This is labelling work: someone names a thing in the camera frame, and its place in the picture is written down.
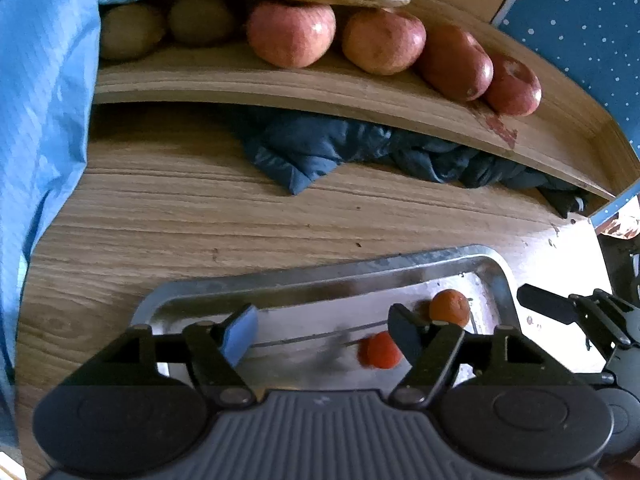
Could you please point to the metal baking tray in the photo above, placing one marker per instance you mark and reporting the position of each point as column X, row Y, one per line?
column 311, row 320

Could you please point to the red apple far left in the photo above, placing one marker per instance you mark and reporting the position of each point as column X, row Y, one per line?
column 290, row 35

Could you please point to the dark blue cloth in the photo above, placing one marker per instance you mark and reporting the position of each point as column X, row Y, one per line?
column 296, row 149

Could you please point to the brown kiwi right shelf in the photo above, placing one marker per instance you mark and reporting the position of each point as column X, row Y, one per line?
column 199, row 22

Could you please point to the red apple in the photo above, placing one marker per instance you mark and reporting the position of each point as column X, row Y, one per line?
column 290, row 35
column 515, row 89
column 383, row 42
column 455, row 64

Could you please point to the small red tomato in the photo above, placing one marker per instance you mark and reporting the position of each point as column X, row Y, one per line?
column 379, row 351

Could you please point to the red apple far right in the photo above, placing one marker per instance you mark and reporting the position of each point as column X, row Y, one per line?
column 515, row 89

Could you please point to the light blue hanging garment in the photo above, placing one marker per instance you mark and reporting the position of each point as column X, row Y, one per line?
column 49, row 59

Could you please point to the wooden raised shelf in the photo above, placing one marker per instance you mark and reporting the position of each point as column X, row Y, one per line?
column 571, row 136

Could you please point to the small orange tangerine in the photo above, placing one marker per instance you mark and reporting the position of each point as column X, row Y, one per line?
column 450, row 306

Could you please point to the brown kiwi shelf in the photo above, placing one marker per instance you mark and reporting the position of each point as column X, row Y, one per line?
column 199, row 22
column 130, row 31

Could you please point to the brown kiwi left shelf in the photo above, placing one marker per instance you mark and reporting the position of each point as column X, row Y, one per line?
column 130, row 31

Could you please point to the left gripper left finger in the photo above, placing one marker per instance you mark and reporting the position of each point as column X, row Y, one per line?
column 215, row 349

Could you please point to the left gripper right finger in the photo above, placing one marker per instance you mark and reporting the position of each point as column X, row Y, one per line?
column 432, row 352

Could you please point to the blue starry panel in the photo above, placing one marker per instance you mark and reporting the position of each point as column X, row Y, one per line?
column 594, row 42

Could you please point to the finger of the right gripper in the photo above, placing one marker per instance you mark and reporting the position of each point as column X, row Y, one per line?
column 547, row 303

